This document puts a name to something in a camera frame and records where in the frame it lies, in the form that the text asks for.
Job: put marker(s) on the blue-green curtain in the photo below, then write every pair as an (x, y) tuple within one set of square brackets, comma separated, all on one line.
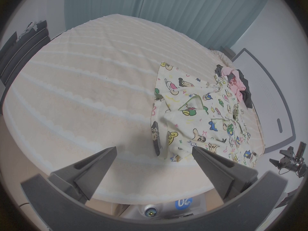
[(168, 8)]

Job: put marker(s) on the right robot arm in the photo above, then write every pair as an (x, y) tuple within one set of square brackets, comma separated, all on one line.
[(301, 153)]

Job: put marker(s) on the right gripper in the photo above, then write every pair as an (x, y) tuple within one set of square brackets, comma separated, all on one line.
[(287, 162)]

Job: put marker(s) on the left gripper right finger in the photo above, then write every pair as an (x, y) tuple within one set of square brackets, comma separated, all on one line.
[(216, 172)]

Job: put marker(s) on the dark grey garment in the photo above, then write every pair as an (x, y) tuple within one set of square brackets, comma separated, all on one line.
[(247, 97)]

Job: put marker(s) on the white printed pyjama top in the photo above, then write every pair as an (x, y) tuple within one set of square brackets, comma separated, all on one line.
[(204, 119)]

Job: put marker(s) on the bed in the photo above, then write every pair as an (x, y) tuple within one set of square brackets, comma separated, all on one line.
[(84, 92)]

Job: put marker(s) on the pink and grey garment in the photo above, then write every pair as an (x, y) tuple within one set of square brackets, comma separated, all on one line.
[(234, 85)]

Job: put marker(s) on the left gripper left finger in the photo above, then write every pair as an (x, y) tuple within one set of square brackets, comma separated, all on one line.
[(91, 169)]

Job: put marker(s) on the small heap of clothes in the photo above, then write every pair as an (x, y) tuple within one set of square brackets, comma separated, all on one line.
[(28, 29)]

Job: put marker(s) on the grey bedside table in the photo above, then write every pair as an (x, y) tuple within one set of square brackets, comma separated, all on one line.
[(227, 50)]

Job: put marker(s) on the dark grey chest of drawers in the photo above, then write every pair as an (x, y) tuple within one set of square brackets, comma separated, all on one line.
[(24, 49)]

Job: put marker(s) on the cream pillow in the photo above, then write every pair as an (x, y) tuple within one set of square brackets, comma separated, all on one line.
[(221, 54)]

